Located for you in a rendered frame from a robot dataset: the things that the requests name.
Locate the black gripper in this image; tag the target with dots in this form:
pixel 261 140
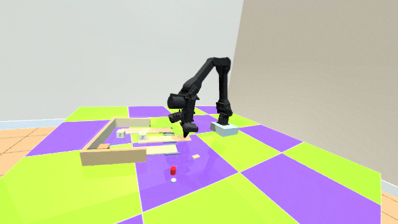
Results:
pixel 187 125

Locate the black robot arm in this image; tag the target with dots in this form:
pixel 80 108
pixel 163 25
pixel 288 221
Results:
pixel 187 96

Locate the red cylinder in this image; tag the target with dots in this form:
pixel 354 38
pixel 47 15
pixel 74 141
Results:
pixel 173 170

